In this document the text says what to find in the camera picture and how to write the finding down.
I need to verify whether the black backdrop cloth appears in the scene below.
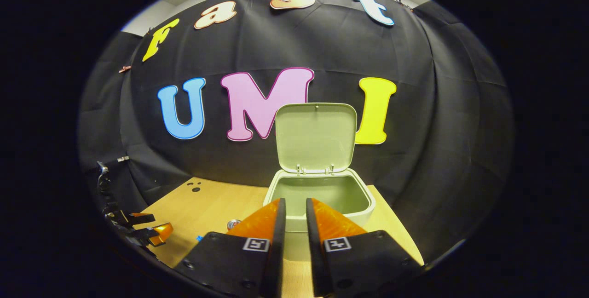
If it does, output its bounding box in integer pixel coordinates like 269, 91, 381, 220
77, 0, 515, 262

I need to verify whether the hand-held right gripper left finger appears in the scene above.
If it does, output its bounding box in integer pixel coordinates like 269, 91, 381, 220
174, 198, 287, 298

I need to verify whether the green desktop garbage bin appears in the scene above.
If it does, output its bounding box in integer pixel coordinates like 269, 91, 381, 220
263, 103, 375, 262

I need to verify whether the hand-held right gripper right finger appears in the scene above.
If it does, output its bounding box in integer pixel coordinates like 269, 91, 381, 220
306, 198, 425, 298

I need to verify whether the wooden desktop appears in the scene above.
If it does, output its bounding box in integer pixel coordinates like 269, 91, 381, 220
138, 177, 425, 298

